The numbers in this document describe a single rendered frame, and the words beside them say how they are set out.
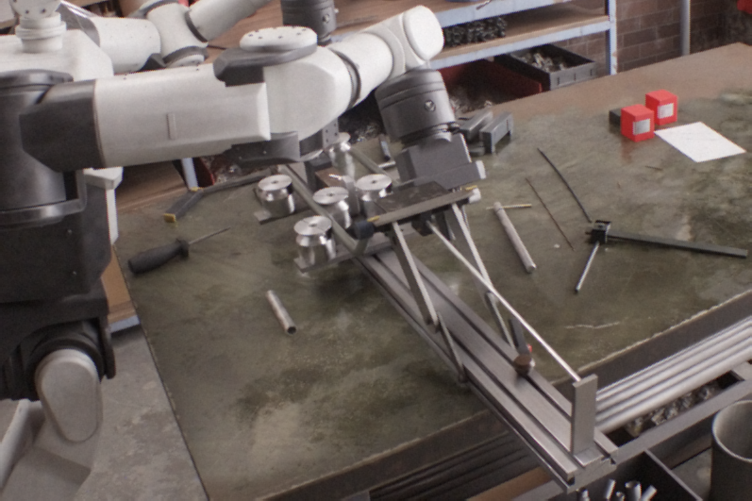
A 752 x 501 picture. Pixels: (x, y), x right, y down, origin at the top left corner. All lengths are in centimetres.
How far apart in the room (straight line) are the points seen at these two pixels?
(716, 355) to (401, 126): 124
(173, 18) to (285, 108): 63
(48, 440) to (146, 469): 109
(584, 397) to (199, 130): 43
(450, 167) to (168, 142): 39
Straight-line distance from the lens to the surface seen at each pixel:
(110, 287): 274
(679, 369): 203
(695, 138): 156
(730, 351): 210
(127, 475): 230
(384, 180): 122
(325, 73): 85
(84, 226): 102
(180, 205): 145
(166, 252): 129
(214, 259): 128
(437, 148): 105
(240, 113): 80
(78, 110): 81
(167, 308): 119
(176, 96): 80
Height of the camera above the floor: 149
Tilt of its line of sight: 28 degrees down
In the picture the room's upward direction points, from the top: 8 degrees counter-clockwise
